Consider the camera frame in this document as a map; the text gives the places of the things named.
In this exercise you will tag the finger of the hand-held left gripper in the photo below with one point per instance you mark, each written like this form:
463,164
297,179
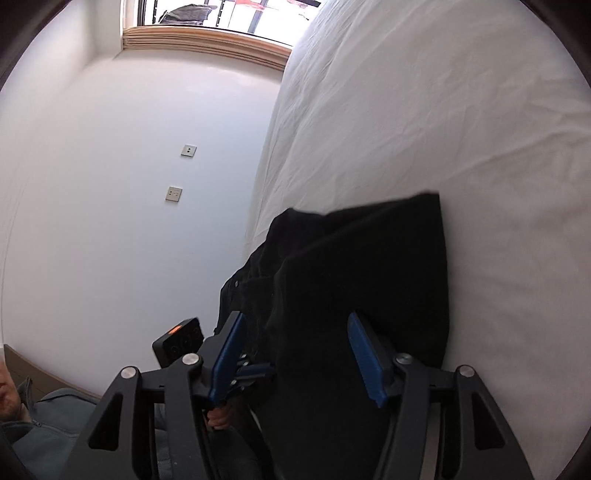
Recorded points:
256,370

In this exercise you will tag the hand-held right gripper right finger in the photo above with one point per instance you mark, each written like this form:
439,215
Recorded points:
369,360

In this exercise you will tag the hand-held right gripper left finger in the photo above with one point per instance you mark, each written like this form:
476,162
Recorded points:
226,357

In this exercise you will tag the black denim pants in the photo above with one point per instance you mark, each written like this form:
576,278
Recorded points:
360,277

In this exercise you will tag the person's left hand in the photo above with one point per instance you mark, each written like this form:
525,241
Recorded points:
220,415

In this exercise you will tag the person's grey clothing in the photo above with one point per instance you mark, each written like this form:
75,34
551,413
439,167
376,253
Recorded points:
51,424

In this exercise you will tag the white bed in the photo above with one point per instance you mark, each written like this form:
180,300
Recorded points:
438,115

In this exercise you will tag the dark cloth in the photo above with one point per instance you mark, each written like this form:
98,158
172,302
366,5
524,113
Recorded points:
187,14

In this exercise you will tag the glass balcony door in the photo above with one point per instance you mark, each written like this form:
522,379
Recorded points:
231,14

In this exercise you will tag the white wall socket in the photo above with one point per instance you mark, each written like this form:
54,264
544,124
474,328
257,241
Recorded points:
174,194

